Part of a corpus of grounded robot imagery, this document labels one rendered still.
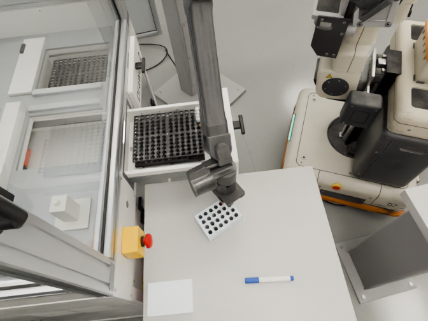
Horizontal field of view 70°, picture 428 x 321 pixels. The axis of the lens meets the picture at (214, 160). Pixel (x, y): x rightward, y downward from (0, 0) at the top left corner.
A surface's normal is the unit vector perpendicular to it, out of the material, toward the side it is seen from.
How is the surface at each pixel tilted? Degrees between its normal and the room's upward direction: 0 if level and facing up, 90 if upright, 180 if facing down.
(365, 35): 90
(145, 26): 90
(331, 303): 0
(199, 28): 47
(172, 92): 5
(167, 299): 0
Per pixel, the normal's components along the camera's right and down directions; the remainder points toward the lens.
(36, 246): 0.99, -0.11
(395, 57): -0.06, -0.48
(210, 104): 0.25, 0.25
